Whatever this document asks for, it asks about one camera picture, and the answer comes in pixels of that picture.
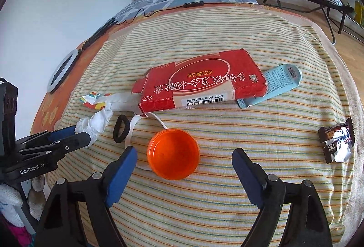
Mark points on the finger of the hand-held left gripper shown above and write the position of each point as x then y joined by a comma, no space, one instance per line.
74,142
61,133

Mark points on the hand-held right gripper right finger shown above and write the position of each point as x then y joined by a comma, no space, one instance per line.
246,176

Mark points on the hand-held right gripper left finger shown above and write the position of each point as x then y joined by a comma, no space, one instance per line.
122,173

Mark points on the white paper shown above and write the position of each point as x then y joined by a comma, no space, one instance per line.
93,124

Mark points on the white silicone wristband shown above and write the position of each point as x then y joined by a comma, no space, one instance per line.
136,122

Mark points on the orange plastic cap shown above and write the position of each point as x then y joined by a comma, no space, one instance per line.
173,156

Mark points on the colourful printed white wrapper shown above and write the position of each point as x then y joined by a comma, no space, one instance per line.
122,102

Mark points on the dark snack wrapper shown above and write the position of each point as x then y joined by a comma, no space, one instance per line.
335,139

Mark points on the light blue packet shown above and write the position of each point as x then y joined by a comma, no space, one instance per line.
280,79

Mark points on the red cardboard box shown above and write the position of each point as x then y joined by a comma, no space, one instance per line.
204,79

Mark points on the striped towel blanket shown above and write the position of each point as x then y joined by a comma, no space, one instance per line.
227,127

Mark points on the beige fuzzy cloth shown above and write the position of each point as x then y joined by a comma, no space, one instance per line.
37,198

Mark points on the orange floral bed sheet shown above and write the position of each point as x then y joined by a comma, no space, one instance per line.
85,59

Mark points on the black remote control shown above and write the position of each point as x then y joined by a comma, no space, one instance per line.
193,4

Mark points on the yellow crate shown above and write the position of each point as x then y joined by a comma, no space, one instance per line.
359,12

